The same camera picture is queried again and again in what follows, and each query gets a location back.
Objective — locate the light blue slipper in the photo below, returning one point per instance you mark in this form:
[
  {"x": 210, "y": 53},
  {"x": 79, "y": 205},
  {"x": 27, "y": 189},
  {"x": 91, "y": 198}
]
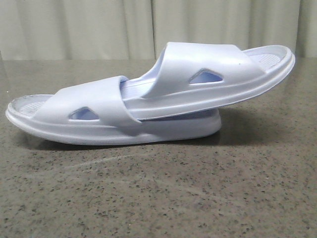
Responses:
[
  {"x": 191, "y": 77},
  {"x": 94, "y": 114}
]

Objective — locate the pale green curtain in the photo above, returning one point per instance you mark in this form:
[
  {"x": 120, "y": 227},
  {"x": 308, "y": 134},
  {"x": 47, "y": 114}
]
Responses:
[{"x": 139, "y": 29}]

